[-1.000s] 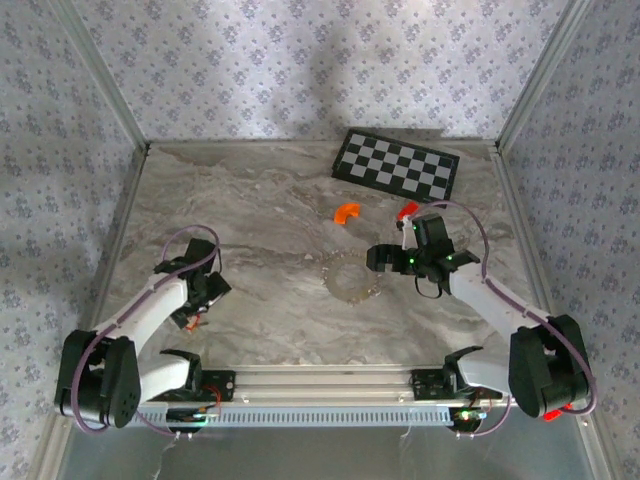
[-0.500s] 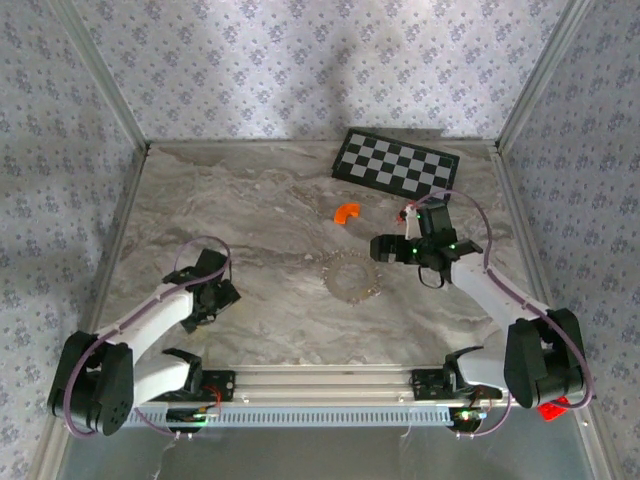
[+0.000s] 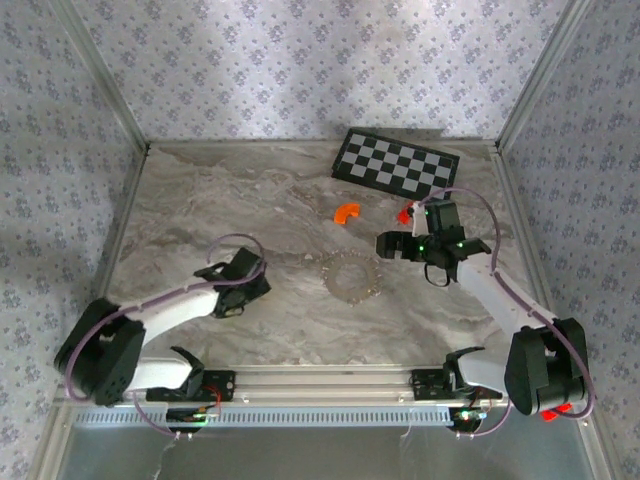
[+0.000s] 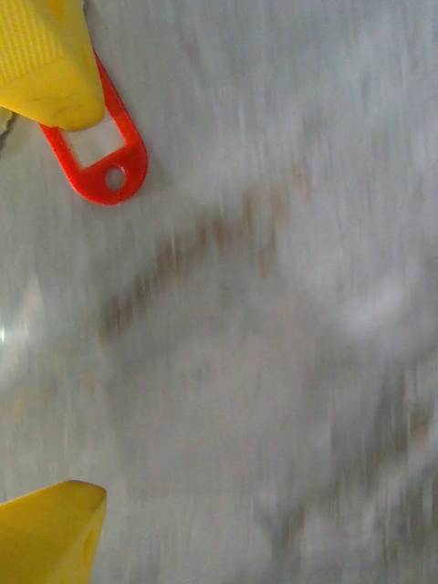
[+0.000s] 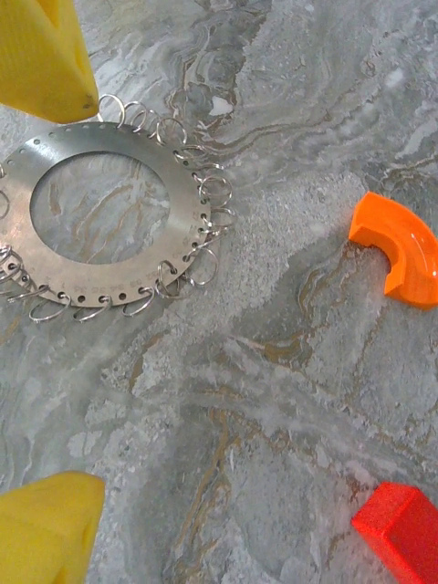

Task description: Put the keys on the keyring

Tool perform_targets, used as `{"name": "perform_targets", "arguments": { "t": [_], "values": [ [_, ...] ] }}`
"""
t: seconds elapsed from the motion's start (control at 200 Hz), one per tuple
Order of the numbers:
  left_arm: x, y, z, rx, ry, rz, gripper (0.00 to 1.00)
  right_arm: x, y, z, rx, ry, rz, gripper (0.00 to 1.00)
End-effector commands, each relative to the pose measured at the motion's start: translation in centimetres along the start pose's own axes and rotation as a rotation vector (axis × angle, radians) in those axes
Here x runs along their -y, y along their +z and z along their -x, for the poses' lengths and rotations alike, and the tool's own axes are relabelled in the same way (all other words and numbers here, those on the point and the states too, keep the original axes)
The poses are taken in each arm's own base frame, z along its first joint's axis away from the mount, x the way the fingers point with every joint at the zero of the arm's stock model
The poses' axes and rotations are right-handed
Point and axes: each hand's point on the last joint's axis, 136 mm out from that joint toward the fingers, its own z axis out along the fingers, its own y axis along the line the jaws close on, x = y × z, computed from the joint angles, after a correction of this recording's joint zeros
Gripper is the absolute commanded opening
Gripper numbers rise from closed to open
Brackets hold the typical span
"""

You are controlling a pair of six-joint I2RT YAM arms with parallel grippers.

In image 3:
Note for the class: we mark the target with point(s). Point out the red toy brick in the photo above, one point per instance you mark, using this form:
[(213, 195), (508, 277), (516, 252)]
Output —
[(550, 416)]

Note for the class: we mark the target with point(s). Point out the aluminium frame post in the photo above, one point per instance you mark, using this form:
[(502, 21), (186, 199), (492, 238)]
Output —
[(104, 75), (541, 75)]

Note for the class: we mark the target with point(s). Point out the grey metal panel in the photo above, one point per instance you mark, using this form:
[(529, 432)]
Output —
[(320, 455)]

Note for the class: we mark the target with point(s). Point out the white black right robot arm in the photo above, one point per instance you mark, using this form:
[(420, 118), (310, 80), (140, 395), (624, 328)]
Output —
[(495, 295)]

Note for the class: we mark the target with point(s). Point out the aluminium table side rail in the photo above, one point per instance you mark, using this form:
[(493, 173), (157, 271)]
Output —
[(115, 235), (527, 250)]

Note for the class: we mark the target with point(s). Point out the small red block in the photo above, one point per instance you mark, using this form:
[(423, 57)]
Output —
[(401, 215)]

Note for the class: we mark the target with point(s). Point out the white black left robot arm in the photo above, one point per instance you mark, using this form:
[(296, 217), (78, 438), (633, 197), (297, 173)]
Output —
[(170, 307)]

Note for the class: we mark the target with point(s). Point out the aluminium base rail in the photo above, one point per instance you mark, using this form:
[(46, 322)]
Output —
[(320, 382)]

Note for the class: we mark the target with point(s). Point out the black grey checkerboard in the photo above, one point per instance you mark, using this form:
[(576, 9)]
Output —
[(380, 160)]

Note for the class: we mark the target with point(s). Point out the orange curved plastic block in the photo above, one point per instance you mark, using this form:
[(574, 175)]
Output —
[(342, 215)]

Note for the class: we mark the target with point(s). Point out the small circuit board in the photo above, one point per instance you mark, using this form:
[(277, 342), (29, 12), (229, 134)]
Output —
[(192, 416), (467, 416)]

